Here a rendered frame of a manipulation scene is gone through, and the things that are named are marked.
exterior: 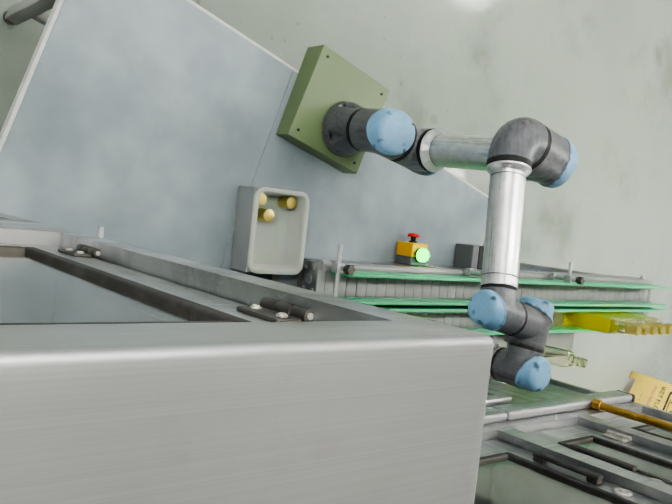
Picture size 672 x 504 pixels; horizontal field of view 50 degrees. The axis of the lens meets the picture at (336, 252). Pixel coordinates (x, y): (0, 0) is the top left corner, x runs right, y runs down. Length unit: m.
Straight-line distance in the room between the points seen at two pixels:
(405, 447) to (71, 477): 0.19
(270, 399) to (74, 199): 1.43
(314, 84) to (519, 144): 0.65
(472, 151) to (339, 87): 0.45
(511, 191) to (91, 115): 0.95
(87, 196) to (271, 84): 0.58
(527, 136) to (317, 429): 1.29
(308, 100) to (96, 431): 1.72
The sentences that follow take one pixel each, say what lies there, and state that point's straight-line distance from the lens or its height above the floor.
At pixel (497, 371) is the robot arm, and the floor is 1.45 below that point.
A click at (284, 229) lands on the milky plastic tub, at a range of 2.01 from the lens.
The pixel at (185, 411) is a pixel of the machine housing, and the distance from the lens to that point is 0.33.
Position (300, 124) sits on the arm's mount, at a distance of 1.98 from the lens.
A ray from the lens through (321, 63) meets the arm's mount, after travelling 2.02.
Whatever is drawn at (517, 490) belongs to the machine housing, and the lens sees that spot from 1.42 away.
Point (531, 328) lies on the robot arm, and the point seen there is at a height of 1.52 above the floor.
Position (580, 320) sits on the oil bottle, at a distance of 2.81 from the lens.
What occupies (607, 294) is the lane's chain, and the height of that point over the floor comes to 0.88.
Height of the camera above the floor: 2.41
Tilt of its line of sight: 51 degrees down
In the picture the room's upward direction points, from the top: 100 degrees clockwise
